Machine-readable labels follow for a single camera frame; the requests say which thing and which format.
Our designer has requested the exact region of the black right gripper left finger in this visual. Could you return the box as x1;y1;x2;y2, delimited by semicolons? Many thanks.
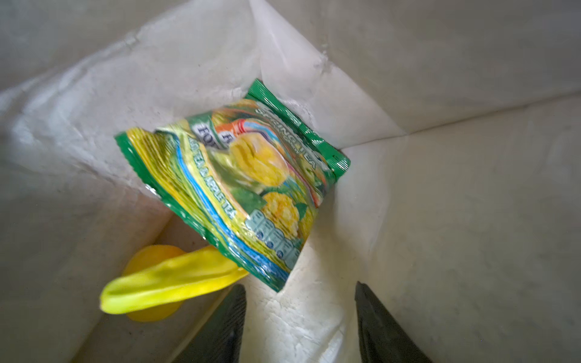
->
172;284;247;363

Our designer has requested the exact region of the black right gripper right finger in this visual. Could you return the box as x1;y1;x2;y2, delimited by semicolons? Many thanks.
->
355;281;431;363

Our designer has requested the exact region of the single yellow banana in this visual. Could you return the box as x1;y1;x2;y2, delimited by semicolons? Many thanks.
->
100;246;248;315

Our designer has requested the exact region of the orange fruit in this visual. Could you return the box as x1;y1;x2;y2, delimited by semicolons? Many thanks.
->
122;244;185;323

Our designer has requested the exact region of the beige canvas grocery bag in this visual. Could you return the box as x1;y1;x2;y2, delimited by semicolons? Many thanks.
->
1;1;580;362

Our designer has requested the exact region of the yellow-green candy bag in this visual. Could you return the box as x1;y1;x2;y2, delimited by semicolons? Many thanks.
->
115;80;350;291

